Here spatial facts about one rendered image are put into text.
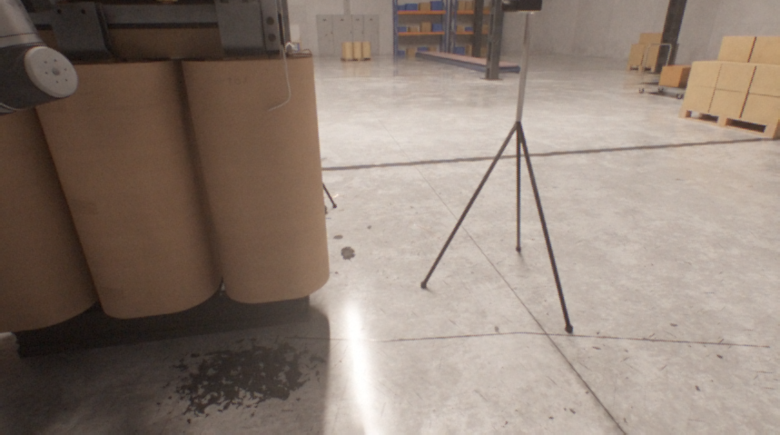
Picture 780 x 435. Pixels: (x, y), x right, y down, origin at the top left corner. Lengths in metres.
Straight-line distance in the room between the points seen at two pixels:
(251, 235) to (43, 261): 0.69
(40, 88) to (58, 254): 0.84
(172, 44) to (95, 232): 0.66
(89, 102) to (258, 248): 0.67
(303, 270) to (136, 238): 0.57
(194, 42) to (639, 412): 1.86
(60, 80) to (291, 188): 0.68
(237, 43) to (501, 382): 1.42
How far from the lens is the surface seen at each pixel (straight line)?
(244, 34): 1.37
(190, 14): 1.46
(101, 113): 1.48
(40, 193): 1.73
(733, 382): 1.96
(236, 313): 1.86
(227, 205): 1.48
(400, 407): 1.50
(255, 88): 1.34
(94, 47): 1.49
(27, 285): 1.83
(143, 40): 1.55
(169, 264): 1.62
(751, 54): 6.94
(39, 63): 1.10
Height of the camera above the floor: 1.15
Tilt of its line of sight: 22 degrees down
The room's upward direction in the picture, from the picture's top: 1 degrees counter-clockwise
